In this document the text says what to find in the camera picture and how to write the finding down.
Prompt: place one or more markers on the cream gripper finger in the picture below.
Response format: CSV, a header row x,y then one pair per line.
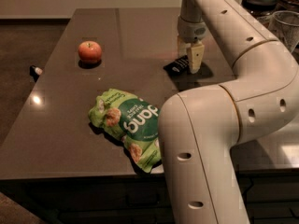
x,y
195,56
182,47

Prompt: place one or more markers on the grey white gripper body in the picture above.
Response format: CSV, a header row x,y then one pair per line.
x,y
191,32

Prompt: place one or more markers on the black rxbar chocolate bar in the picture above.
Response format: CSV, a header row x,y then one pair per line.
x,y
178,66

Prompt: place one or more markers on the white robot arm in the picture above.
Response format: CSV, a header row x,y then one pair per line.
x,y
198,127

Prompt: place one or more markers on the green rice chip bag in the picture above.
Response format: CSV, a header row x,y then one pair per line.
x,y
131,120

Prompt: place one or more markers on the glass jar with black lid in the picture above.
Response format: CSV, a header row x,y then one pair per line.
x,y
259,8

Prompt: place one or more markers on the clear glass cup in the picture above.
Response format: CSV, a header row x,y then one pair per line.
x,y
284,24

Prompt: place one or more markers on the red apple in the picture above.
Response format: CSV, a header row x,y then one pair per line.
x,y
90,52

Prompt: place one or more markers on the small bottle on floor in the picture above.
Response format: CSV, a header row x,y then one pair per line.
x,y
35,71

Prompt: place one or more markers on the dark cabinet drawers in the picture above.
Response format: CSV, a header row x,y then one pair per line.
x,y
269,199

